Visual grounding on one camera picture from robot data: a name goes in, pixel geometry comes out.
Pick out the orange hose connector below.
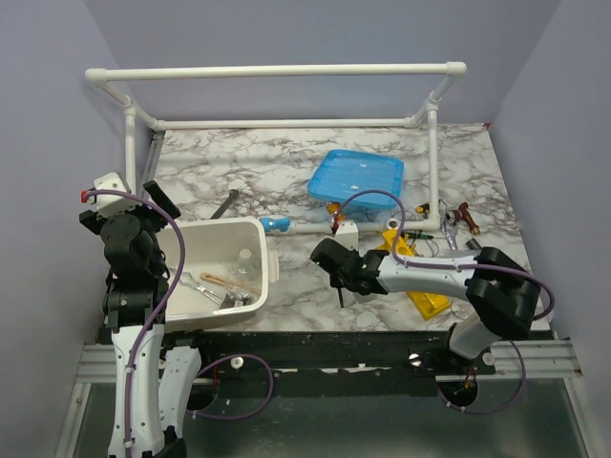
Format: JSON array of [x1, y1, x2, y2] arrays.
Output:
[[327, 202, 342, 219]]

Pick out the black mounting rail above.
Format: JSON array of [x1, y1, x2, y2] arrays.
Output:
[[158, 331, 495, 398]]

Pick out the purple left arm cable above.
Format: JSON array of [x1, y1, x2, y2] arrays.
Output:
[[88, 189, 276, 454]]

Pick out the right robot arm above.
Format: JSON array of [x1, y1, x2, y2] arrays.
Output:
[[310, 239, 541, 374]]

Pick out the silver metal wrench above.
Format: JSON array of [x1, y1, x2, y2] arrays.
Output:
[[443, 221, 458, 251]]

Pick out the yellow black screwdriver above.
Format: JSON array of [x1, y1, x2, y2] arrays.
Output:
[[415, 203, 430, 214]]

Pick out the blue plastic bin lid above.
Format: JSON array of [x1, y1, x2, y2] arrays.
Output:
[[307, 149, 405, 203]]

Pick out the blue hose nozzle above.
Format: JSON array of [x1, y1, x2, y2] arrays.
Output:
[[259, 217, 291, 235]]

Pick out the yellow test tube rack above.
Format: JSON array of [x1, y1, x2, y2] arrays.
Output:
[[378, 229, 451, 321]]

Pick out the white PVC pipe frame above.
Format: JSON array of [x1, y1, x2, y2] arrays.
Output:
[[85, 62, 467, 231]]

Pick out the wooden test tube clamp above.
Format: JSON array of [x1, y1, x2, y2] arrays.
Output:
[[200, 272, 262, 294]]

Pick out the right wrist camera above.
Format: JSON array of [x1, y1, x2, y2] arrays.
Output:
[[333, 220, 359, 250]]

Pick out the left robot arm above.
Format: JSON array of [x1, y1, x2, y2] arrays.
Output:
[[79, 173, 212, 457]]

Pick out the white plastic bin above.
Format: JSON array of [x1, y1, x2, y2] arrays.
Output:
[[165, 217, 279, 332]]

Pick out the metal crucible tongs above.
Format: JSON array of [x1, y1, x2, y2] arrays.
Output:
[[179, 271, 224, 306]]

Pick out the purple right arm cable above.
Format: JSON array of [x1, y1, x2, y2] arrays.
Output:
[[333, 190, 558, 415]]

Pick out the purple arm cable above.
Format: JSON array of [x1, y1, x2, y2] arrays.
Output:
[[333, 190, 558, 415], [88, 189, 276, 454]]

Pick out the black T-shaped pipe fitting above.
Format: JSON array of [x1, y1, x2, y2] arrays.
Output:
[[466, 238, 482, 250]]

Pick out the black item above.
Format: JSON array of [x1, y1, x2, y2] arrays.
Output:
[[220, 293, 252, 309]]

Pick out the black metal rod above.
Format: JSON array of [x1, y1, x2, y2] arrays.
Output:
[[210, 189, 240, 219]]

